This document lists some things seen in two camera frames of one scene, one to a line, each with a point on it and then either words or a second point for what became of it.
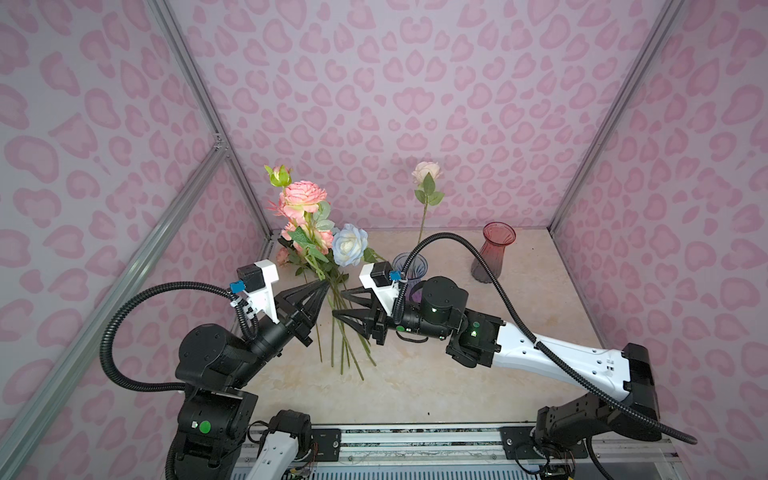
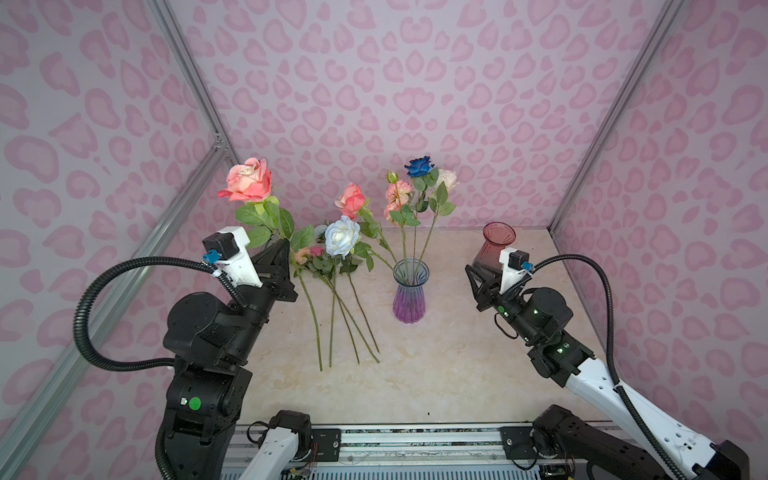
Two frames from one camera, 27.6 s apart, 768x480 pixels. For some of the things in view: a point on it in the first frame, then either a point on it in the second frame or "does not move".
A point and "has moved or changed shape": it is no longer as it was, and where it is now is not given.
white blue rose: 349,246 has moved or changed shape
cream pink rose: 426,175 -> 445,180
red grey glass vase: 497,236 does not move
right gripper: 376,317 -> 489,292
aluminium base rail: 473,452 does not move
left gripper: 311,295 -> 279,281
